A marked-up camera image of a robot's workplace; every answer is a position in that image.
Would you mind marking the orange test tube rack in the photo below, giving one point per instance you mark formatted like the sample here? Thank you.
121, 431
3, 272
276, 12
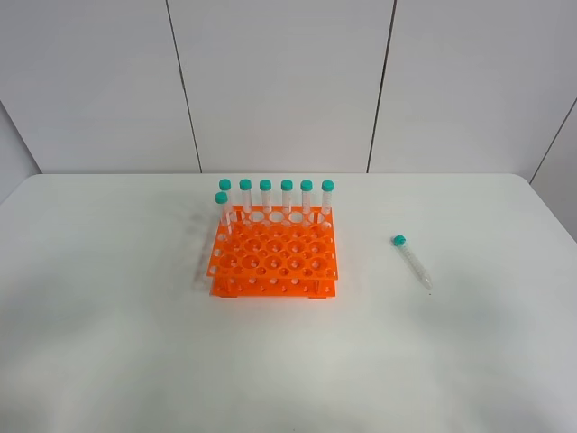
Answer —
274, 254

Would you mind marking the second row left tube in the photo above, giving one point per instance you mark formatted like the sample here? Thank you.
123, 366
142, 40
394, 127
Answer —
225, 223

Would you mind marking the green-capped test tube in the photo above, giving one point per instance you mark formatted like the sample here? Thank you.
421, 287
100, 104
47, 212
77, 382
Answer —
400, 242

